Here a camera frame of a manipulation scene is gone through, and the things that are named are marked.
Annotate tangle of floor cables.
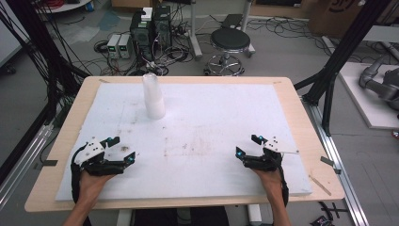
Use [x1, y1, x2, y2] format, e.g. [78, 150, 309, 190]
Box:
[93, 18, 193, 77]

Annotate person's dark trousers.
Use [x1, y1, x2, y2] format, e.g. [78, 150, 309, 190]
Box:
[131, 206, 231, 226]

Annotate aluminium rail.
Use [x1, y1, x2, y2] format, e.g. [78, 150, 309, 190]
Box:
[0, 123, 55, 210]
[301, 96, 372, 226]

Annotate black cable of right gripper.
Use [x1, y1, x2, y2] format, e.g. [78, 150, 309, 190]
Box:
[275, 158, 290, 207]

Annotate black cables on floor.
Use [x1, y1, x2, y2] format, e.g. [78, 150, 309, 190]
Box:
[247, 16, 334, 58]

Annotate grey power supply unit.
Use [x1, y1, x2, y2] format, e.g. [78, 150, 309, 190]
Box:
[106, 33, 122, 59]
[118, 33, 133, 60]

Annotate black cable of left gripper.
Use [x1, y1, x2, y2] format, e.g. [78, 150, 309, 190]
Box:
[70, 143, 89, 204]

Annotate stack of translucent plastic cups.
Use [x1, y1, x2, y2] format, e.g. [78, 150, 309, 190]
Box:
[142, 73, 167, 121]

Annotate black round stool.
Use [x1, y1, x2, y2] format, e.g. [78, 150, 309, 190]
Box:
[204, 27, 253, 77]

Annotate brown cardboard box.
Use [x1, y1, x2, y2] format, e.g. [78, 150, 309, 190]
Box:
[308, 0, 365, 40]

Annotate thin wooden stick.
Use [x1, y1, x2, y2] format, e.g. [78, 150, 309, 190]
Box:
[308, 174, 333, 197]

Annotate black clamp parts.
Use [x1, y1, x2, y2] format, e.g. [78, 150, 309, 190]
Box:
[310, 201, 350, 226]

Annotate person's left hand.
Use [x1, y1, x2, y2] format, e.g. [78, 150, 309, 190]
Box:
[77, 171, 116, 203]

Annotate white metal stand leg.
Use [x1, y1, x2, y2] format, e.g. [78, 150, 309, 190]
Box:
[239, 0, 256, 58]
[187, 0, 204, 60]

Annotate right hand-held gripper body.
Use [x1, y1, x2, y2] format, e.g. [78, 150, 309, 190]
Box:
[243, 136, 299, 172]

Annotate small white box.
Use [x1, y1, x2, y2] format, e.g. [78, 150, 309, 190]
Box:
[140, 7, 154, 23]

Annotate white platform board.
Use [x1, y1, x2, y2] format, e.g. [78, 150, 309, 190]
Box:
[338, 61, 399, 131]

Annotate black metal frame post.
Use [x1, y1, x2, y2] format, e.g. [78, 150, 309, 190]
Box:
[294, 0, 392, 137]

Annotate person's right hand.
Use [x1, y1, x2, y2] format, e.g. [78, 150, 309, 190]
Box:
[251, 169, 283, 198]

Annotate white table leg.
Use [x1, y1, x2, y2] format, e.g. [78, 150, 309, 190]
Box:
[116, 208, 133, 226]
[247, 203, 263, 226]

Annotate grey tape strip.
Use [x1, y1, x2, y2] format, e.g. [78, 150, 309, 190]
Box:
[320, 155, 343, 175]

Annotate white foam mat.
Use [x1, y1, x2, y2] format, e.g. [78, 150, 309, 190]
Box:
[55, 82, 313, 202]

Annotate black frame with cable bundle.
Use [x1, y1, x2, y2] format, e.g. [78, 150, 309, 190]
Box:
[0, 0, 92, 186]

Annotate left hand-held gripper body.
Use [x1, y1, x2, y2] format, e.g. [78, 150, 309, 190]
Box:
[73, 137, 128, 177]

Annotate black computer tower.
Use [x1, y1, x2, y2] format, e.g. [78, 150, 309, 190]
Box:
[129, 10, 155, 62]
[152, 5, 173, 52]

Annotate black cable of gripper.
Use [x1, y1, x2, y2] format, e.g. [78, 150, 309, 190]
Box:
[70, 143, 89, 204]
[275, 158, 290, 207]

